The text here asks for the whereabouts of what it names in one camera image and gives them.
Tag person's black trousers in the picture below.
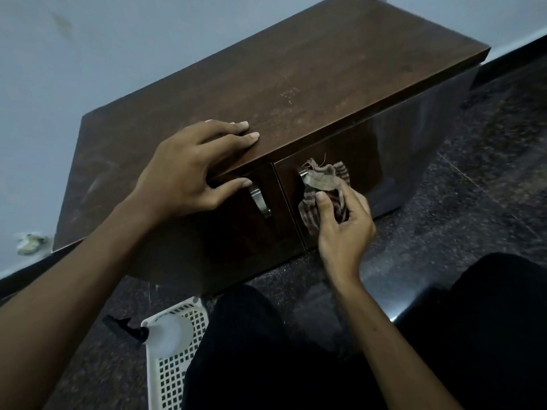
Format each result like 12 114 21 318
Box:
181 251 547 410

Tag person's left hand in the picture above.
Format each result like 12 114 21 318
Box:
128 120 260 223

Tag person's left forearm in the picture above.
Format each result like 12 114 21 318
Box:
0 194 159 410

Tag white spray bottle black trigger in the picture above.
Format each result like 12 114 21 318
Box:
101 313 193 357

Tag person's right hand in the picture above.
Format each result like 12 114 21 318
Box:
314 185 378 286

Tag dark wooden table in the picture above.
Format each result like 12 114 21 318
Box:
52 0 491 253

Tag white plastic lattice basket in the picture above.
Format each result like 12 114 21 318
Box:
140 296 210 410

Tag white plaster lump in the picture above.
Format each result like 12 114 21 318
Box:
16 232 51 257

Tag striped brown cleaning cloth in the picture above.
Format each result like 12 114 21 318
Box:
297 157 352 237

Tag person's right forearm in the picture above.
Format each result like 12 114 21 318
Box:
333 270 464 410

